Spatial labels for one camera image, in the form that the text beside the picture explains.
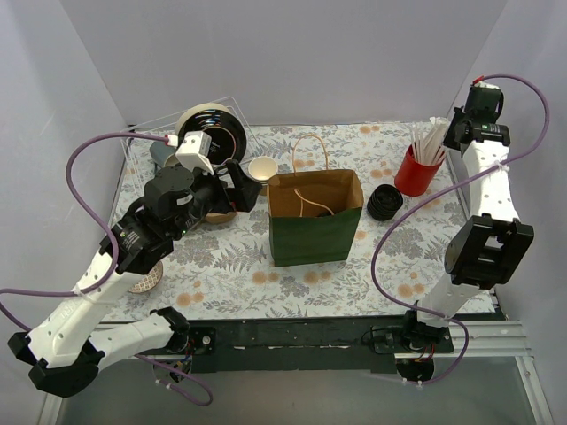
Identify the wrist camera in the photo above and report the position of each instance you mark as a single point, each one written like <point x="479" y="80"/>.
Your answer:
<point x="486" y="97"/>
<point x="192" y="150"/>

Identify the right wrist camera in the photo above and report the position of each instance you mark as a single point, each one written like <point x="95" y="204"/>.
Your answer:
<point x="486" y="97"/>

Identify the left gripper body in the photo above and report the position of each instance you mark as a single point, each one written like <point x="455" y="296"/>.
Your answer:
<point x="228" y="190"/>

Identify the patterned round coaster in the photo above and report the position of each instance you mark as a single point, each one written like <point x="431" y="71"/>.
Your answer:
<point x="150" y="281"/>

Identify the stack of black lids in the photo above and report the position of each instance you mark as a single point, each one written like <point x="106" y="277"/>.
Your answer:
<point x="384" y="202"/>

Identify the white wrapped straws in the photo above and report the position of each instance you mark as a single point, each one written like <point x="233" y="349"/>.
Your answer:
<point x="428" y="148"/>

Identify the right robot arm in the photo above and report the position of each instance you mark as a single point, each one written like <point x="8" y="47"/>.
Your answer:
<point x="493" y="241"/>

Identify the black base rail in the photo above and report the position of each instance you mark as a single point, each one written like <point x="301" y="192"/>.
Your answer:
<point x="325" y="343"/>

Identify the cardboard cup carrier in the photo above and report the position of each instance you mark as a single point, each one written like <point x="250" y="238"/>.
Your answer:
<point x="220" y="218"/>

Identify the grey mug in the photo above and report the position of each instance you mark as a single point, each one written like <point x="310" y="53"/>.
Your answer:
<point x="162" y="156"/>

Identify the white wire dish rack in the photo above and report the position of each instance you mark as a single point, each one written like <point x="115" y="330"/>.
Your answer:
<point x="138" y="165"/>

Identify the black plate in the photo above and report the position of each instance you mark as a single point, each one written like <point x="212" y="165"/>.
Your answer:
<point x="228" y="138"/>

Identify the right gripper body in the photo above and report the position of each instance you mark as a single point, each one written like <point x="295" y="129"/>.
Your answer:
<point x="459" y="129"/>

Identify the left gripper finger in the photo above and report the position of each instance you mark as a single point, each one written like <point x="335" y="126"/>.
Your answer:
<point x="244" y="187"/>
<point x="243" y="201"/>

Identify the stack of paper cups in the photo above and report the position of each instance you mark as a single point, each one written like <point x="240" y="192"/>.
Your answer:
<point x="261" y="169"/>

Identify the red cup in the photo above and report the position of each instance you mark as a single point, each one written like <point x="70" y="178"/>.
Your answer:
<point x="414" y="178"/>

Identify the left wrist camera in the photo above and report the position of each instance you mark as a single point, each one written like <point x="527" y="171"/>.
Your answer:
<point x="192" y="150"/>

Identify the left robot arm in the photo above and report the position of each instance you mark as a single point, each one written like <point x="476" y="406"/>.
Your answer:
<point x="66" y="352"/>

